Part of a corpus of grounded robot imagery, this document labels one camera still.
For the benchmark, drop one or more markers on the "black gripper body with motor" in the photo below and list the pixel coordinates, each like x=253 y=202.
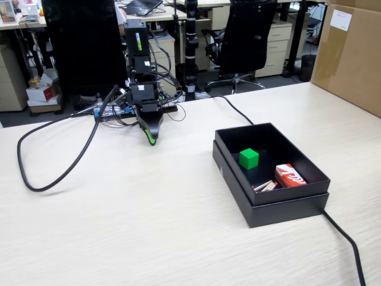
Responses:
x=143 y=93

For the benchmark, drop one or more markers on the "flat brown carton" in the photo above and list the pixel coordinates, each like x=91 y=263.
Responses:
x=44 y=108

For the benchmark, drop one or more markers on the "black open box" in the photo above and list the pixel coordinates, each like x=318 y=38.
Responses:
x=282 y=216

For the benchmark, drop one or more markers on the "small white box with red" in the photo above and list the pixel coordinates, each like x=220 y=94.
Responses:
x=31 y=9

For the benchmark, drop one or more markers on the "orange and white matchbox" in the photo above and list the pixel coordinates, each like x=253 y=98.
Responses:
x=290 y=176

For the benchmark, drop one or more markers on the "standing picture frame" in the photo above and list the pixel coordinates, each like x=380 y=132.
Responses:
x=7 y=12

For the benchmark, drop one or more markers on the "black mesh chair with armrests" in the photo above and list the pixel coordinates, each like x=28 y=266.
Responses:
x=247 y=35

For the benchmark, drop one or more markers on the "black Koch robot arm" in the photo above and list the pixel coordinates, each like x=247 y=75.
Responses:
x=138 y=41

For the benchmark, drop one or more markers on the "large brown cardboard box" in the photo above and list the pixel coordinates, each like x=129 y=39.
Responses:
x=348 y=65

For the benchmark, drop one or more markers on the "robot controller circuit board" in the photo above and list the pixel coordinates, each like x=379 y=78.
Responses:
x=114 y=111

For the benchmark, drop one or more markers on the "beige office desk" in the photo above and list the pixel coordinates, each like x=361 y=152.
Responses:
x=297 y=35
x=160 y=15

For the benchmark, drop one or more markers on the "black open laptop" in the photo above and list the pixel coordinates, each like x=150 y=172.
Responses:
x=143 y=6

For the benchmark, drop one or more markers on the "black high-back office chair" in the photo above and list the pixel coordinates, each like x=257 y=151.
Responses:
x=83 y=44

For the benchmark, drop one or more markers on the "wooden match with red head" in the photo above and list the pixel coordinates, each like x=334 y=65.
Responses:
x=272 y=187
x=268 y=186
x=262 y=185

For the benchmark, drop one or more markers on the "white and red carton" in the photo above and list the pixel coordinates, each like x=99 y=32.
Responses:
x=41 y=93

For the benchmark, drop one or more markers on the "seated person in white shirt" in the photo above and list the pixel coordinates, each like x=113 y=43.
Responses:
x=120 y=16

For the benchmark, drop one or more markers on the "green wooden cube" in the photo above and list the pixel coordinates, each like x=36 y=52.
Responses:
x=248 y=159

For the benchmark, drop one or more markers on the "black mesh trash bin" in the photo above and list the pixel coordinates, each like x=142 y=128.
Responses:
x=307 y=68

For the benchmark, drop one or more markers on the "black pole with white bands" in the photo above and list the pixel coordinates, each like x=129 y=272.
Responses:
x=190 y=44

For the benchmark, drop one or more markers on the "black cardboard box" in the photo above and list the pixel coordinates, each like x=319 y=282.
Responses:
x=291 y=193

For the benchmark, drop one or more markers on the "beige drawer cabinet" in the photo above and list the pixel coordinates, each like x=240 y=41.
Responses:
x=275 y=44
x=166 y=50
x=10 y=83
x=205 y=18

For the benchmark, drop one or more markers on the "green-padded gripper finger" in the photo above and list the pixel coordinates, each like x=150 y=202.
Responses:
x=148 y=132

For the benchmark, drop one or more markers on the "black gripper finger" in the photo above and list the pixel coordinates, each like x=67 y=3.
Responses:
x=156 y=122

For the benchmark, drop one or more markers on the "white shipping label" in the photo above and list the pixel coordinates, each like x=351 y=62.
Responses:
x=341 y=19

